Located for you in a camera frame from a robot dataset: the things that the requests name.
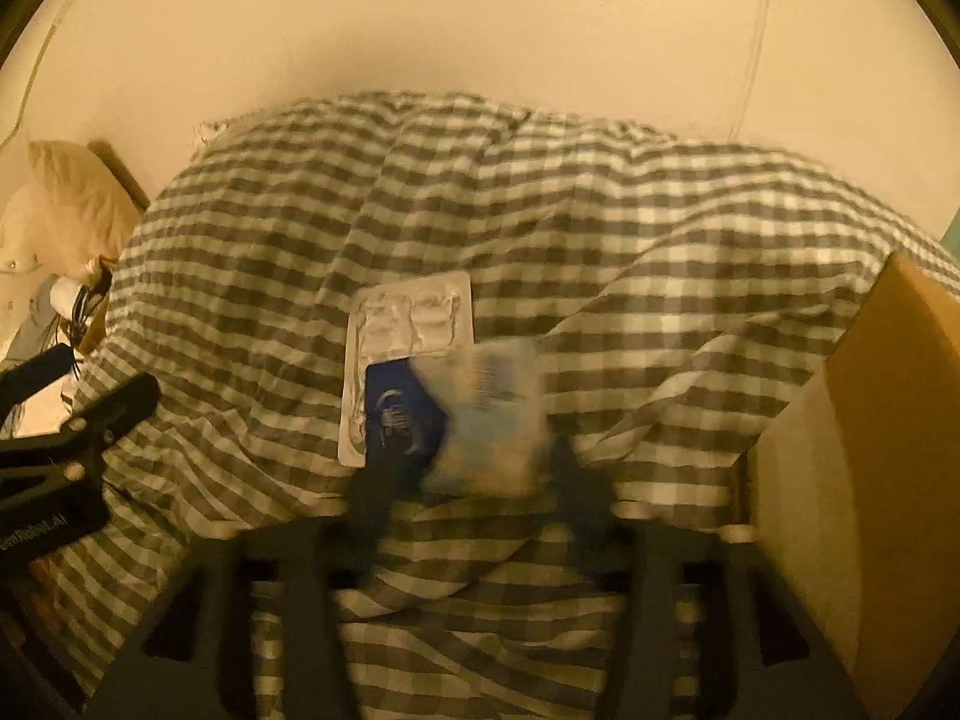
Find silver blister pack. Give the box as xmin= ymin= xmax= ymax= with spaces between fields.
xmin=337 ymin=272 xmax=475 ymax=467

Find dark cables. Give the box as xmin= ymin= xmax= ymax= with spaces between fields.
xmin=66 ymin=277 xmax=110 ymax=342

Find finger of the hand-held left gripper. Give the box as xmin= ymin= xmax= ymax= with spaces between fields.
xmin=0 ymin=373 xmax=163 ymax=477
xmin=0 ymin=345 xmax=74 ymax=407

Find pale blue packet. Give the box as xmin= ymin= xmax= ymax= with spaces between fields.
xmin=418 ymin=341 xmax=550 ymax=500

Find cream cushion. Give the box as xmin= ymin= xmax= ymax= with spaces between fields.
xmin=0 ymin=184 xmax=91 ymax=361

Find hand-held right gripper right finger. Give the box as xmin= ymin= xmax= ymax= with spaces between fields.
xmin=551 ymin=439 xmax=871 ymax=720

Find beige pillow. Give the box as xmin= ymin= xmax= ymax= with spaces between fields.
xmin=28 ymin=141 xmax=140 ymax=272

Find grey white checked blanket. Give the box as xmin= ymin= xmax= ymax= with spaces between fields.
xmin=45 ymin=90 xmax=960 ymax=720

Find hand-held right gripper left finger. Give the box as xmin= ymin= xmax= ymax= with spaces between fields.
xmin=82 ymin=454 xmax=428 ymax=720

